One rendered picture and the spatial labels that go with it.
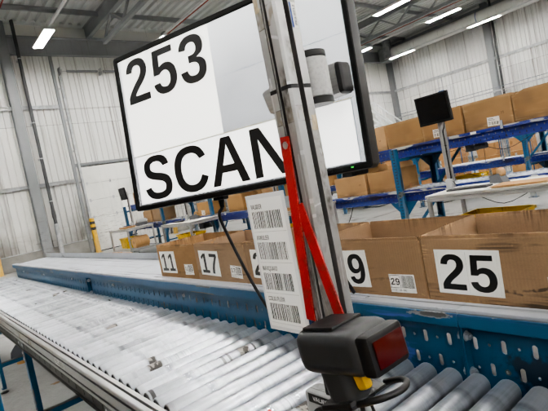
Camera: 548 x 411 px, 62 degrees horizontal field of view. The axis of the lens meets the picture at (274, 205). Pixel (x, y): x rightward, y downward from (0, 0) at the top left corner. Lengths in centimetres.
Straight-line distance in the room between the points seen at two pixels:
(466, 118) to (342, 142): 554
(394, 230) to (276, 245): 102
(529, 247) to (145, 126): 81
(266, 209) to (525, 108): 538
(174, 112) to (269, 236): 33
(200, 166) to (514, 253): 69
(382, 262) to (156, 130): 72
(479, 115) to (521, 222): 476
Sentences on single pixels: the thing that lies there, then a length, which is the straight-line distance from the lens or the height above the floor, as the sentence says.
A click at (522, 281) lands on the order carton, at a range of 113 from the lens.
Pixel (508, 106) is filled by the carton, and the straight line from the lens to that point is 598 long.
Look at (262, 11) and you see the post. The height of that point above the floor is 147.
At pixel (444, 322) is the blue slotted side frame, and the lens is 118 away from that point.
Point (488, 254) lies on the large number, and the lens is 113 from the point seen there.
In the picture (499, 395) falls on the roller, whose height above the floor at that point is 75.
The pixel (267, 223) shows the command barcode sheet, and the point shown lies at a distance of 63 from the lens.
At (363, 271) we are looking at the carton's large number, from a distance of 135.
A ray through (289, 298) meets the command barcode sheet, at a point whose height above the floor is 110.
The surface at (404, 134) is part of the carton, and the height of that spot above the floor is 155.
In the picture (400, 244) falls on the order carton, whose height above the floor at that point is 103.
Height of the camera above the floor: 126
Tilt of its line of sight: 3 degrees down
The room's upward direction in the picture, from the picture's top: 11 degrees counter-clockwise
